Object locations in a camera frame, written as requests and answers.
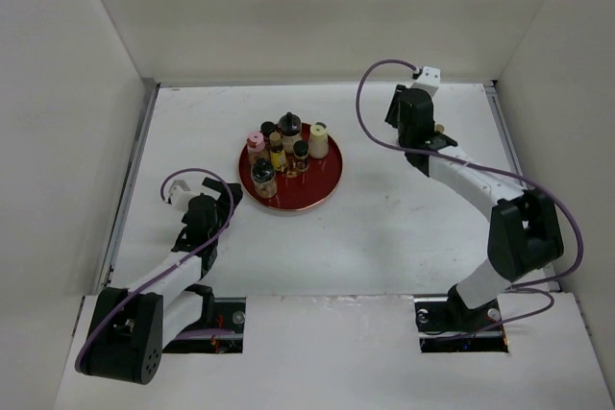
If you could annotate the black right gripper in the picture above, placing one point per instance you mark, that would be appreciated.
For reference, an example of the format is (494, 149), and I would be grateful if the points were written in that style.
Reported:
(391, 115)

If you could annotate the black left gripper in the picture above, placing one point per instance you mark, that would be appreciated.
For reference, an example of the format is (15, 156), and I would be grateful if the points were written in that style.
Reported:
(223, 204)

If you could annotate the pink cap spice jar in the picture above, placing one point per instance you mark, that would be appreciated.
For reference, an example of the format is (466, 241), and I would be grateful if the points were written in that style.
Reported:
(256, 147)

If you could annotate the short yellow oil bottle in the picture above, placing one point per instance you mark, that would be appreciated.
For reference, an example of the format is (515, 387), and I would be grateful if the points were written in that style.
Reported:
(277, 153)

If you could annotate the black cap brown spice jar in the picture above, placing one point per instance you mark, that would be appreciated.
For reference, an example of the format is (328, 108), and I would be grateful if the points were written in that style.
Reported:
(267, 128)

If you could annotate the cream cap salt shaker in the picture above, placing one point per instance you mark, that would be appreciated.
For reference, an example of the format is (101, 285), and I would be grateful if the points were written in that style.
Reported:
(318, 142)

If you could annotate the black cap dark spice jar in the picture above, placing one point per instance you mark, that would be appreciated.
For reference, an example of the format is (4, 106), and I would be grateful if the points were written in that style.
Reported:
(300, 152)

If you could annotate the black cap pepper grinder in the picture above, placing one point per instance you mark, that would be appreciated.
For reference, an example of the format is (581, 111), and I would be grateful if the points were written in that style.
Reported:
(290, 126)

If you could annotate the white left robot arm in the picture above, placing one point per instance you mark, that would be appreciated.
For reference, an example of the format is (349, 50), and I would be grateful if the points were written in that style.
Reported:
(131, 326)

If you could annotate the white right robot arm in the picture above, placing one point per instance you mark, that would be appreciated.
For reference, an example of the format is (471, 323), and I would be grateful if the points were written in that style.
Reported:
(524, 233)

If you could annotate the red round lacquer tray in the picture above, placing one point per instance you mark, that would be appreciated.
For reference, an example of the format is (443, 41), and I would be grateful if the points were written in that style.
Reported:
(297, 192)

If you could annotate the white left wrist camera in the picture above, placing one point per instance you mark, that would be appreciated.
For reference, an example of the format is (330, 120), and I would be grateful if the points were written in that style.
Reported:
(179, 195)

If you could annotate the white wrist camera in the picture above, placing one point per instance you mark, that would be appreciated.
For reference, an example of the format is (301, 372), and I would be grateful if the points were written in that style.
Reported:
(179, 195)
(427, 79)

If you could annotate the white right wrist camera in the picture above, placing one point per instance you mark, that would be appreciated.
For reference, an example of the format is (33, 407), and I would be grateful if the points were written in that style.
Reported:
(427, 79)

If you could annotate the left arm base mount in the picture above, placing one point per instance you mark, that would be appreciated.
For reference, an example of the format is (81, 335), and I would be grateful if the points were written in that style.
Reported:
(220, 331)

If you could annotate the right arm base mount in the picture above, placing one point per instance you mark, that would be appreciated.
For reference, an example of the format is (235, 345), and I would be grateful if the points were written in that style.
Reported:
(440, 332)

